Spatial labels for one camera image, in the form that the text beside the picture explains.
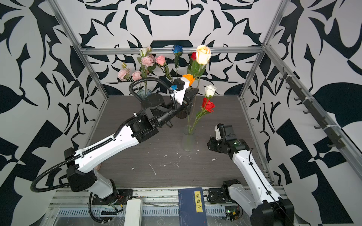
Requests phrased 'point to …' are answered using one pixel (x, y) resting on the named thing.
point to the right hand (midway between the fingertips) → (208, 141)
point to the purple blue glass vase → (144, 93)
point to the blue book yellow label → (192, 211)
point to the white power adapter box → (134, 212)
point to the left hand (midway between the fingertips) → (194, 85)
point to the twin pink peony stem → (124, 76)
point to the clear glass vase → (188, 138)
